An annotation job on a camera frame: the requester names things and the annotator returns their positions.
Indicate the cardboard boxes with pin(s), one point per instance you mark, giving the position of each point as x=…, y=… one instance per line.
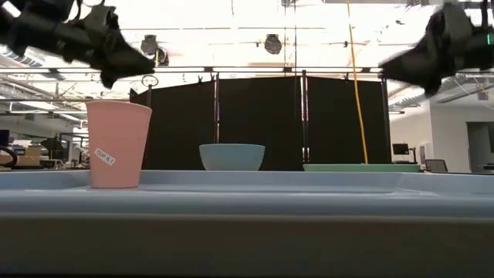
x=27, y=156

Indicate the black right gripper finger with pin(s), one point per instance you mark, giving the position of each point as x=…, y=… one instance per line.
x=434, y=89
x=417, y=63

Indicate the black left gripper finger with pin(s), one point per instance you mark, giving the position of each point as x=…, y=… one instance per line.
x=109, y=80
x=135, y=63

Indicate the blue plastic tray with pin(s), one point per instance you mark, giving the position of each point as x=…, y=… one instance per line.
x=247, y=197

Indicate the grey office chair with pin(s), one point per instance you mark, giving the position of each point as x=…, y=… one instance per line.
x=436, y=166

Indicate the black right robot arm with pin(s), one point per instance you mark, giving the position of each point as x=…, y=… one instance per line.
x=484, y=42

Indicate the round ceiling lamp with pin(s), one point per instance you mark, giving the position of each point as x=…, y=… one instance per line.
x=149, y=44
x=273, y=43

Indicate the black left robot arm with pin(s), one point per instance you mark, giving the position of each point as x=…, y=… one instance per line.
x=27, y=27

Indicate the black computer monitor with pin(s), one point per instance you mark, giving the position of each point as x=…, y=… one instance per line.
x=400, y=149

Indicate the green plate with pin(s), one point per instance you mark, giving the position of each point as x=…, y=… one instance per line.
x=361, y=168

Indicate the blue bowl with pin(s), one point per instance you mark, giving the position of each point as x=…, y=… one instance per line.
x=231, y=158

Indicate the pink plastic cup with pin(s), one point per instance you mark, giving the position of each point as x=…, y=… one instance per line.
x=119, y=135

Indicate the black partition screen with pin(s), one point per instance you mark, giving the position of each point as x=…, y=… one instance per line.
x=262, y=123

